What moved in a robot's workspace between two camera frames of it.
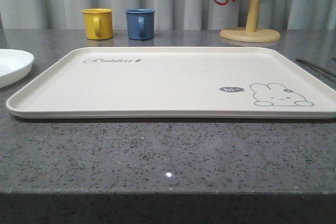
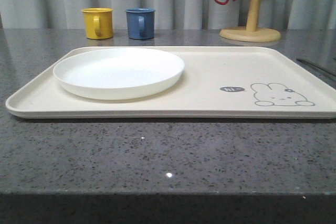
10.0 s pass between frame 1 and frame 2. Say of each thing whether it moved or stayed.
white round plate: moved
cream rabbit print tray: stayed
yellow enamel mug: stayed
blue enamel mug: stayed
